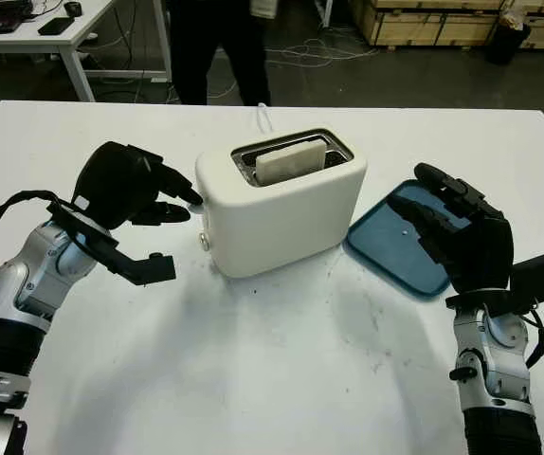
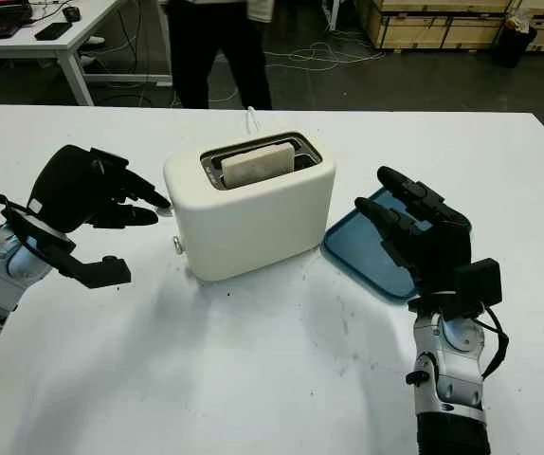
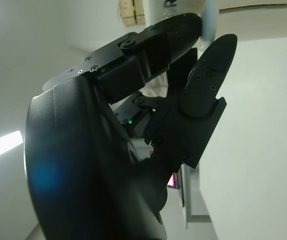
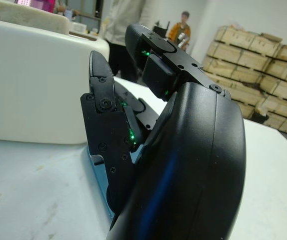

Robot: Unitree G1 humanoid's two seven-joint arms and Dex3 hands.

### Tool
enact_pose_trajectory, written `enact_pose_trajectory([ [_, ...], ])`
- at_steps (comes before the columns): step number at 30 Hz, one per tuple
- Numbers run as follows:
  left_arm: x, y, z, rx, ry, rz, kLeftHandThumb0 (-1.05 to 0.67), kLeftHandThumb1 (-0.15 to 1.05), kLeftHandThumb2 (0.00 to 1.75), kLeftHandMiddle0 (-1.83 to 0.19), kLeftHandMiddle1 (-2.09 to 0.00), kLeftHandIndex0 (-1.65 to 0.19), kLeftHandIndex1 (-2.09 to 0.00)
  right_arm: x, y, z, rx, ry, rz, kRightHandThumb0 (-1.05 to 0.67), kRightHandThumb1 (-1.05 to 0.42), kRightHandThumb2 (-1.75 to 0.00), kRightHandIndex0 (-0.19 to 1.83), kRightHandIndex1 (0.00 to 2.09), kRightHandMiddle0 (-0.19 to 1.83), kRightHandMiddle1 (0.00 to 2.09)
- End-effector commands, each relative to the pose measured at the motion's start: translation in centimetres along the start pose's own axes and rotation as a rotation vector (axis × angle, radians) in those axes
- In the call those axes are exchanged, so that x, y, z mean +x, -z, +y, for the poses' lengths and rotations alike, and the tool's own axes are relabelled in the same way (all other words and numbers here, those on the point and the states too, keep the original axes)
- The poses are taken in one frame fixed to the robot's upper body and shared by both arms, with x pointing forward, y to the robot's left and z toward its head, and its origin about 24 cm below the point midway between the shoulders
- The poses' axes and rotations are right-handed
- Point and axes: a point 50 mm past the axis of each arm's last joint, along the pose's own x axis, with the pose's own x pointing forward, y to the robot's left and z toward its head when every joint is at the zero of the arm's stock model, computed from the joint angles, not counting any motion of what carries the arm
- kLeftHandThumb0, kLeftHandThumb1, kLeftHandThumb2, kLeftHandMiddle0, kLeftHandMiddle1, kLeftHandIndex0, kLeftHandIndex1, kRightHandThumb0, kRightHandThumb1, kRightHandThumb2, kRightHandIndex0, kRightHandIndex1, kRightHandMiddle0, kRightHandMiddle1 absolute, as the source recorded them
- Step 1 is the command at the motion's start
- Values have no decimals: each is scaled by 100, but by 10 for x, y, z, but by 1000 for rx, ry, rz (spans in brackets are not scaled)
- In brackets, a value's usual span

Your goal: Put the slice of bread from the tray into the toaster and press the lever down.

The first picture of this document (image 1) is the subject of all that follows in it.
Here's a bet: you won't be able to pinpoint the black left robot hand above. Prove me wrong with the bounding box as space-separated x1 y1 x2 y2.
71 140 205 231

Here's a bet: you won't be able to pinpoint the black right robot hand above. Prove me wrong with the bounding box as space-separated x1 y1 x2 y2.
385 163 514 298

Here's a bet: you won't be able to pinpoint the white bread slice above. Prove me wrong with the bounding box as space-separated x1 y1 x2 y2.
255 138 326 188

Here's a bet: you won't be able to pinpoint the blue plastic tray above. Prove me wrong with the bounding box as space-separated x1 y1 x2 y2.
345 177 473 301

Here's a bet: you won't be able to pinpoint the cream white two-slot toaster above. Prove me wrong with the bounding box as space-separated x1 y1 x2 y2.
194 126 370 280

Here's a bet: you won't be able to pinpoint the person in dark trousers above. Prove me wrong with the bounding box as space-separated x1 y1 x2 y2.
170 0 274 107

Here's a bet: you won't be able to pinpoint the white office desk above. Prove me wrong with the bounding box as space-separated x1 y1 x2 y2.
0 0 175 102

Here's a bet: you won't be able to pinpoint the black smartphone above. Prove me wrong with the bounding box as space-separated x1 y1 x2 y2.
38 16 77 36

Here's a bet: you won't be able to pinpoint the black trash bin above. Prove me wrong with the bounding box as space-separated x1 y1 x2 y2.
484 20 532 66

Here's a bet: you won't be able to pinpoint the wooden shipping crates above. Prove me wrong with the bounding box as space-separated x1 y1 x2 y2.
350 0 544 52

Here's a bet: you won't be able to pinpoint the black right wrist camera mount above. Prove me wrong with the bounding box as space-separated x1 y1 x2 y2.
444 254 544 319

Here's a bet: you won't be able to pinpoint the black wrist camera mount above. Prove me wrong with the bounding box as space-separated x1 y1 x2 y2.
444 254 544 319
46 201 178 287

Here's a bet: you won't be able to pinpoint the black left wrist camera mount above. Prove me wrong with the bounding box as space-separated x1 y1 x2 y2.
46 201 178 287

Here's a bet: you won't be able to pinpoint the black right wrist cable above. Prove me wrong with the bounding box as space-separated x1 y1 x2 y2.
521 302 544 370

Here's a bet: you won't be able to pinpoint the white toaster power cord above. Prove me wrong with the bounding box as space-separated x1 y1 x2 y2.
256 100 276 135

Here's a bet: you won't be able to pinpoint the white metal table frame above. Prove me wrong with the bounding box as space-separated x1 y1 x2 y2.
314 0 334 27

